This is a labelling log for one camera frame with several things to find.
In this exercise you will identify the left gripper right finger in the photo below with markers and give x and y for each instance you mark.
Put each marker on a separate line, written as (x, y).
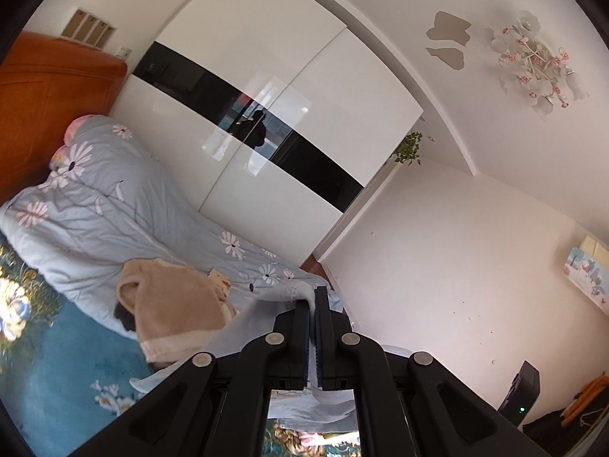
(329, 328)

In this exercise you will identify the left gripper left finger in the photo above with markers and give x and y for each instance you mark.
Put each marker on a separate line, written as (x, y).
(299, 344)

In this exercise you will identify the orange clothes pile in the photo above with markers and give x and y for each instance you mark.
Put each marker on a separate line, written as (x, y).
(588, 393)

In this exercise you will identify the beige knit sweater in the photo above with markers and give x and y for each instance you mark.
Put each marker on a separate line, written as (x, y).
(177, 309)

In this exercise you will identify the dark grey garment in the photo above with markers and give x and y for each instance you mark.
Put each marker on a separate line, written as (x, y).
(125, 317)

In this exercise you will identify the black speaker box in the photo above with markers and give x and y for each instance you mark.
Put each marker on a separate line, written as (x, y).
(522, 395)

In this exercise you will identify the grey-blue floral duvet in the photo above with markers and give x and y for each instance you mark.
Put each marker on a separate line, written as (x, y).
(108, 201)

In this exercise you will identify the teal floral bed blanket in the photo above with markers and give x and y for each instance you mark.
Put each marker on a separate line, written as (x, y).
(70, 374)

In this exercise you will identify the white glossy wardrobe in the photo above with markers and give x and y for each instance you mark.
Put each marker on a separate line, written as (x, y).
(271, 115)

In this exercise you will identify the flower ceiling lamp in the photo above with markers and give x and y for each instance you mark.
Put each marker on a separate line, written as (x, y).
(532, 70)

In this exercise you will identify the orange wooden headboard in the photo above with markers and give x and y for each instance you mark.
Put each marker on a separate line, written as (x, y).
(46, 83)

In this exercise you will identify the wall picture canvas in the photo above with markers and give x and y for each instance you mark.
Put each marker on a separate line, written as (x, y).
(589, 277)

